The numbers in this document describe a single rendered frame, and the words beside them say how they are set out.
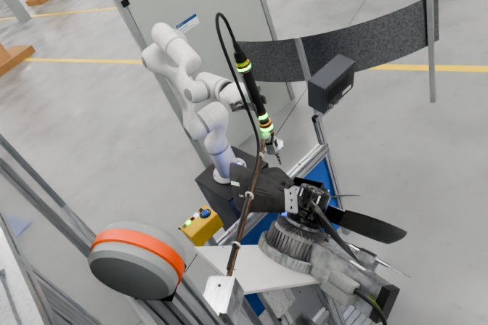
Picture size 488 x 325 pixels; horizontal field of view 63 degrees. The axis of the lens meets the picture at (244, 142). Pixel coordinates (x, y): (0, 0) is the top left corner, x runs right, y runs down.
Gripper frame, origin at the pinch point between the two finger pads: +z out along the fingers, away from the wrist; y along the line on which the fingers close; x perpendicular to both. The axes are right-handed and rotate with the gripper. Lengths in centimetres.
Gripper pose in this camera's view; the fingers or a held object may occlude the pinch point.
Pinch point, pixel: (256, 102)
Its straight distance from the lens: 132.9
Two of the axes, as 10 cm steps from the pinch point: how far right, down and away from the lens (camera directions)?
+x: -3.2, -7.2, -6.1
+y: -7.0, 6.1, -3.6
